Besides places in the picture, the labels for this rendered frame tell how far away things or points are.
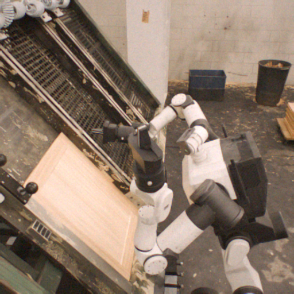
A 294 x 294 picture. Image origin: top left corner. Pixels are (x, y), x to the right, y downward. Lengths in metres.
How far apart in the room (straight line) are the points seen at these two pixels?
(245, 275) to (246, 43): 5.21
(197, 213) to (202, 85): 4.48
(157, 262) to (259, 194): 0.45
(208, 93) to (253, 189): 4.34
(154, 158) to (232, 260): 0.81
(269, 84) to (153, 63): 1.89
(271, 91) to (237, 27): 1.47
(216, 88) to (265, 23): 1.57
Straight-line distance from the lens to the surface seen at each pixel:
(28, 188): 0.97
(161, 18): 4.85
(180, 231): 1.05
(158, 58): 4.96
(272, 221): 1.43
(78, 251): 1.17
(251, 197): 1.23
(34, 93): 1.43
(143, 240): 1.03
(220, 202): 1.02
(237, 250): 1.42
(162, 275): 1.57
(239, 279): 1.63
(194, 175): 1.14
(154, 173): 0.83
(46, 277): 1.15
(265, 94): 5.51
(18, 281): 0.97
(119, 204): 1.51
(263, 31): 6.36
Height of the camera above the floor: 1.98
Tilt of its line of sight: 30 degrees down
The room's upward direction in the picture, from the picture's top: straight up
